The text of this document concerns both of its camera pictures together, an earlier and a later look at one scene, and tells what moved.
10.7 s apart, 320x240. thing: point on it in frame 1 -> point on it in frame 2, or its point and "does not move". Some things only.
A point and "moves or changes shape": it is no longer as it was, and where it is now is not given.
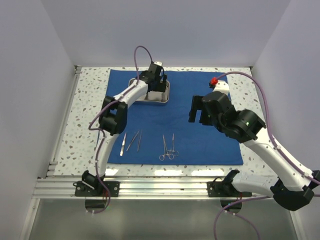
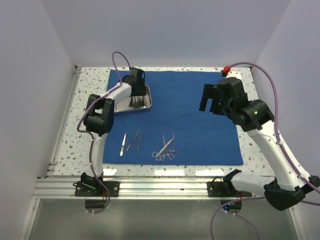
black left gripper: x=161 y=86 -> x=141 y=92
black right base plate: x=225 y=188 does not move
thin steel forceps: x=132 y=140 does not move
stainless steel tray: x=154 y=96 moves or changes shape
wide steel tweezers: x=123 y=145 does not move
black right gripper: x=197 y=104 -> x=211 y=91
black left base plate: x=82 y=190 does not move
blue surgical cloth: x=161 y=133 does not move
